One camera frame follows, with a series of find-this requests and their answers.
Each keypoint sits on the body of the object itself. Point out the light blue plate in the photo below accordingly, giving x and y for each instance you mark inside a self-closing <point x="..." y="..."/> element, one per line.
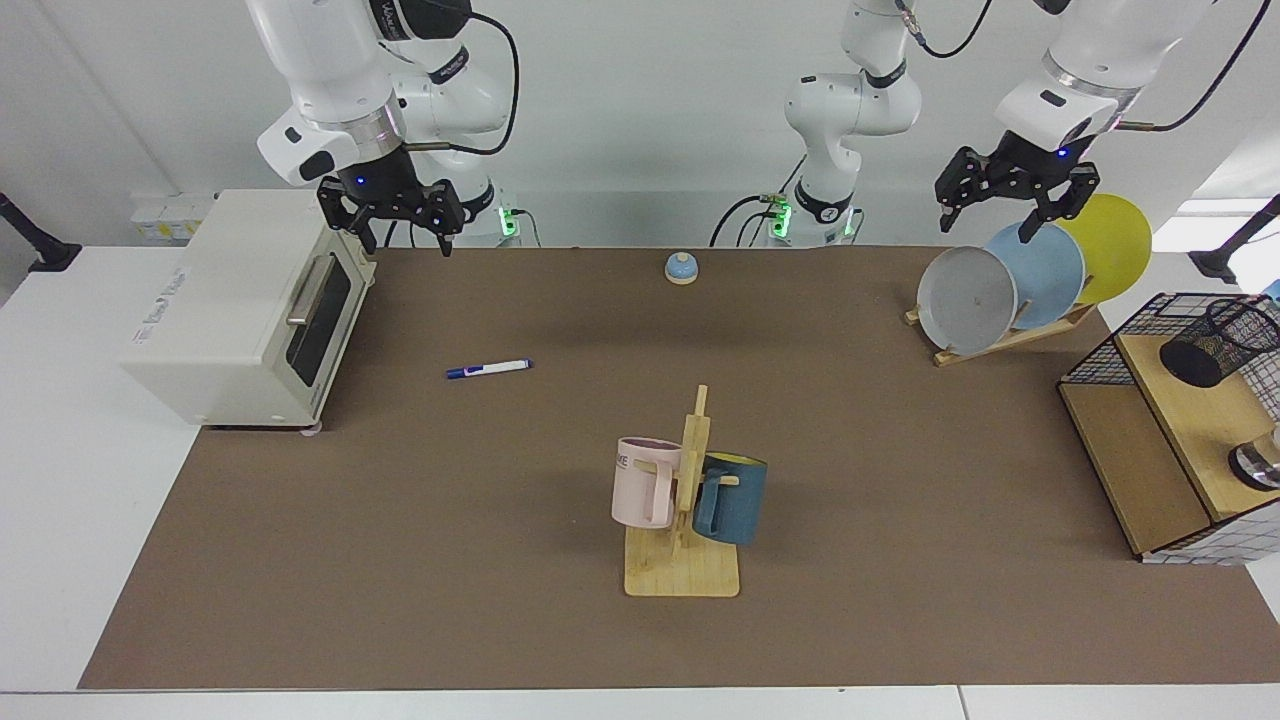
<point x="1045" y="275"/>

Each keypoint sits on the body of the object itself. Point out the black mesh pen holder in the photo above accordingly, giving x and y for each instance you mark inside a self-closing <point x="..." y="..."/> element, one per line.
<point x="1215" y="345"/>

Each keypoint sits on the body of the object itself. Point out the pink cup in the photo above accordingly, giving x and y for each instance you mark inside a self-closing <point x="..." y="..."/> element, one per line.
<point x="635" y="490"/>

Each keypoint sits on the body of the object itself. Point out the pale toaster oven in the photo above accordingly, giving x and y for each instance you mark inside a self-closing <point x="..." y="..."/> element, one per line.
<point x="230" y="300"/>

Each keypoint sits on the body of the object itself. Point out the white blue marker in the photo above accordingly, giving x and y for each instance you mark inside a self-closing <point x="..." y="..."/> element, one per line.
<point x="490" y="368"/>

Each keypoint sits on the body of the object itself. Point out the grey plate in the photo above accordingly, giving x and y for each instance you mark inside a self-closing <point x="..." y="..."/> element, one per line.
<point x="965" y="300"/>

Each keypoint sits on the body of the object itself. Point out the white wall socket box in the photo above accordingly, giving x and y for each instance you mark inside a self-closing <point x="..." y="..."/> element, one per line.
<point x="165" y="220"/>

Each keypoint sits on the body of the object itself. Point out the yellow plate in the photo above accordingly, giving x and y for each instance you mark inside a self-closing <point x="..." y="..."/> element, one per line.
<point x="1115" y="245"/>

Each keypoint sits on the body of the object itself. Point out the teal cup yellow inside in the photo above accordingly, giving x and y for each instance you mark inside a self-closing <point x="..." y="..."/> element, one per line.
<point x="740" y="505"/>

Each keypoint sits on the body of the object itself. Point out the black clamp stand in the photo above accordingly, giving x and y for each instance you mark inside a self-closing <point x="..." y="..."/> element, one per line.
<point x="1220" y="262"/>
<point x="45" y="255"/>

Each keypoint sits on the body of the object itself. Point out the brown table cloth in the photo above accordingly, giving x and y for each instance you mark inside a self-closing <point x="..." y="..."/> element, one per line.
<point x="500" y="520"/>

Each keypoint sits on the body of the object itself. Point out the glass lid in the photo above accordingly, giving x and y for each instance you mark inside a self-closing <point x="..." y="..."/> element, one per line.
<point x="1258" y="465"/>

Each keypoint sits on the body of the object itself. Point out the wooden cup stand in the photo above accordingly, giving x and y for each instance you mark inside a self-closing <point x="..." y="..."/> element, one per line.
<point x="680" y="575"/>

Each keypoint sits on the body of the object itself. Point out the wooden plate rack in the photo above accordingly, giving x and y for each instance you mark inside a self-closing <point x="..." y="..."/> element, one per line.
<point x="1010" y="340"/>

